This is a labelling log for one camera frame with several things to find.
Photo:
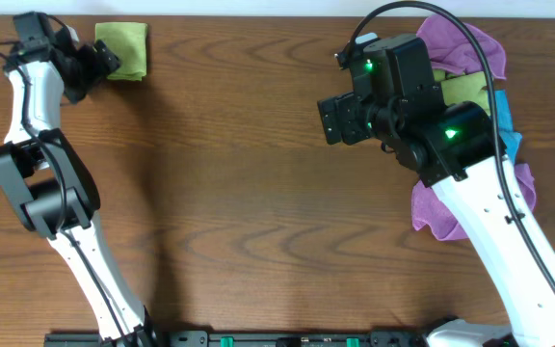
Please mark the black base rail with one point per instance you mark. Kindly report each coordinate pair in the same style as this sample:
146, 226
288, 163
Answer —
205, 339

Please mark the purple cloth at top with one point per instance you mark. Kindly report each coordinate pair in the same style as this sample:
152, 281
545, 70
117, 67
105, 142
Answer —
450, 50

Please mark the purple cloth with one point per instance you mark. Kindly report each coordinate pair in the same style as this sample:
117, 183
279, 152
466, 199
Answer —
428, 211
450, 50

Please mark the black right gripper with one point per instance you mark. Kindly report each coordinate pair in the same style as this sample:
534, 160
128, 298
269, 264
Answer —
345, 106

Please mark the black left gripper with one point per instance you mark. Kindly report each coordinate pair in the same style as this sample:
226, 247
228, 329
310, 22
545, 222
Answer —
97, 70

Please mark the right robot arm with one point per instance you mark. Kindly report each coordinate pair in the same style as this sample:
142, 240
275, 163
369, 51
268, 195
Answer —
455, 152

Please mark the purple cloth at bottom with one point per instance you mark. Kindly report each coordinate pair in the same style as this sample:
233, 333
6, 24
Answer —
428, 211

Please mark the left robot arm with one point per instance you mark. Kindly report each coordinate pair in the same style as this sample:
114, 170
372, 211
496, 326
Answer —
48, 186

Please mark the light green cloth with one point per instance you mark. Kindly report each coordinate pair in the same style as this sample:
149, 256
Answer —
127, 40

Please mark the olive green crumpled cloth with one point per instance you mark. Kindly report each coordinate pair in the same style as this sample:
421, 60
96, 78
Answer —
461, 88

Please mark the blue crumpled cloth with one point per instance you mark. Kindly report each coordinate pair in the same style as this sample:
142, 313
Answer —
511, 138

